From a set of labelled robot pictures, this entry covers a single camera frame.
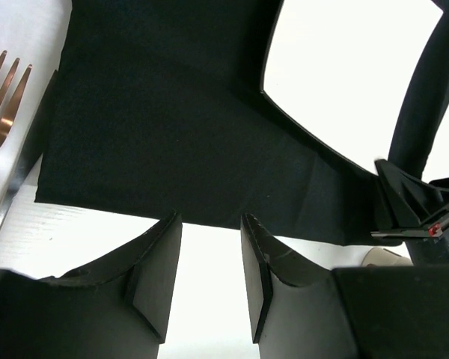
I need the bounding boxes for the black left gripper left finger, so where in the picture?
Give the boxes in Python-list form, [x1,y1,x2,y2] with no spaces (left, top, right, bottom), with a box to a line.
[0,213,183,358]

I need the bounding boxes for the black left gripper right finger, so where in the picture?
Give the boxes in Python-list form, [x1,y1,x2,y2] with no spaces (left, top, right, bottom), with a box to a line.
[240,214,449,358]

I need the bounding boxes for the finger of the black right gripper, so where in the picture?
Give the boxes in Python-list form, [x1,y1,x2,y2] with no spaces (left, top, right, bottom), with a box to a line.
[388,1,449,179]

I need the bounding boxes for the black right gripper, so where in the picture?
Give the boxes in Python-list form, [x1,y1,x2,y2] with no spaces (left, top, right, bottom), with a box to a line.
[370,159,449,266]

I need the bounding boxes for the white square plate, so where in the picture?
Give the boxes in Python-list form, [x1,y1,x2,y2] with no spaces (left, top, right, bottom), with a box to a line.
[263,1,443,171]

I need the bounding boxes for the silver knife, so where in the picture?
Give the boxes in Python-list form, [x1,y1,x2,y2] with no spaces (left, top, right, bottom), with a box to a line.
[0,70,58,229]

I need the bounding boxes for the black cloth placemat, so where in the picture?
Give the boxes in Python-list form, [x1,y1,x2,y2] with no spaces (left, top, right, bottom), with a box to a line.
[34,0,386,248]

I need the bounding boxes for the copper fork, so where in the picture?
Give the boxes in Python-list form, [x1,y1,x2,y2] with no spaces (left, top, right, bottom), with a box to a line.
[0,50,33,149]

